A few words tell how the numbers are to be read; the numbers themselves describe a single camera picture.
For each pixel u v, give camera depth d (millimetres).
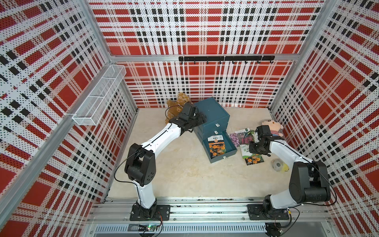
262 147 695
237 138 1016
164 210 735
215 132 932
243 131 1063
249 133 1044
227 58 893
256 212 723
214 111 912
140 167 485
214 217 731
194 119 751
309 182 437
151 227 691
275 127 1029
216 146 987
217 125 873
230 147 984
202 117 801
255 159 924
